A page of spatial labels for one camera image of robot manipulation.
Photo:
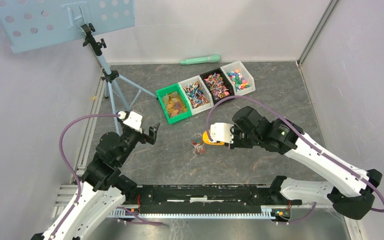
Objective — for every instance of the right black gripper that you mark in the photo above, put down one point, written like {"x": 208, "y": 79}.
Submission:
{"x": 234, "y": 129}

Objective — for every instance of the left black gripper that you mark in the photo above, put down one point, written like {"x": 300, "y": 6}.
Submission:
{"x": 145, "y": 138}

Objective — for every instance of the yellow plastic scoop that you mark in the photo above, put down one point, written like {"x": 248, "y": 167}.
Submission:
{"x": 206, "y": 140}

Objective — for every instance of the clear plastic jar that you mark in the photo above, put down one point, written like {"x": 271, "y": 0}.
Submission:
{"x": 198, "y": 144}

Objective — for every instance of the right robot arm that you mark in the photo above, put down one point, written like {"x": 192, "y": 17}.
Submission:
{"x": 348, "y": 189}

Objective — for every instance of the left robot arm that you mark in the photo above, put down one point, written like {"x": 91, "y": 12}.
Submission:
{"x": 102, "y": 187}

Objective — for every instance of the green candy bin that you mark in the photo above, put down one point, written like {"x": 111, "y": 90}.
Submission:
{"x": 174, "y": 103}

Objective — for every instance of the white candy bin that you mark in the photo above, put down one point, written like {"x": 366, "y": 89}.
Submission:
{"x": 242, "y": 81}

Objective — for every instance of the black lollipop bin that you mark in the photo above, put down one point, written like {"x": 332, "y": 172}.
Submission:
{"x": 218, "y": 85}

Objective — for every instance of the white lollipop bin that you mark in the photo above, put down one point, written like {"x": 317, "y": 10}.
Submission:
{"x": 197, "y": 96}

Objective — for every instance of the light blue music stand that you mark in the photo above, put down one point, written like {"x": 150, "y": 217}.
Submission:
{"x": 35, "y": 24}

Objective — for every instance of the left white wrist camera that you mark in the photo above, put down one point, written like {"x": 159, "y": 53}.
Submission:
{"x": 131, "y": 119}

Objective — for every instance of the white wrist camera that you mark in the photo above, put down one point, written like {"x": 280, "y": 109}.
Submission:
{"x": 131, "y": 119}
{"x": 221, "y": 132}

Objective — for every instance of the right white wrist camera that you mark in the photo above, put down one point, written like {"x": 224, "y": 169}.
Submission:
{"x": 221, "y": 132}

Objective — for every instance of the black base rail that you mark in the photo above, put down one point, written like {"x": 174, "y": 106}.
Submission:
{"x": 206, "y": 199}

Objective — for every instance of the mint green cylindrical handle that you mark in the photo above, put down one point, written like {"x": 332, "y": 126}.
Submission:
{"x": 214, "y": 58}

